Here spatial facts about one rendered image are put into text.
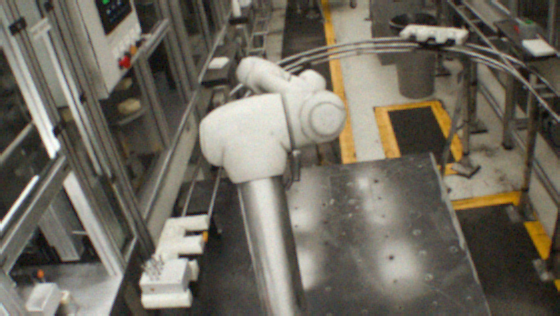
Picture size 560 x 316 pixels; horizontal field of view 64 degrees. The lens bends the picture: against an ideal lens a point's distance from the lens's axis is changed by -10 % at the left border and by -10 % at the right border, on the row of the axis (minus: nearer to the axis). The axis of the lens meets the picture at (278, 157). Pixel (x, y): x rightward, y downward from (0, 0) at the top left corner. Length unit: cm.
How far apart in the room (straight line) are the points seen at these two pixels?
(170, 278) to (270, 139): 56
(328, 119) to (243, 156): 19
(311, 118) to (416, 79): 299
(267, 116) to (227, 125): 9
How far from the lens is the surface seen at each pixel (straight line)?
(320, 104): 101
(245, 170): 104
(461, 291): 158
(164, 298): 143
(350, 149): 345
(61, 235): 158
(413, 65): 391
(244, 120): 104
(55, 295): 141
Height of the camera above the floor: 187
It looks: 32 degrees down
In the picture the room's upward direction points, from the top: 12 degrees counter-clockwise
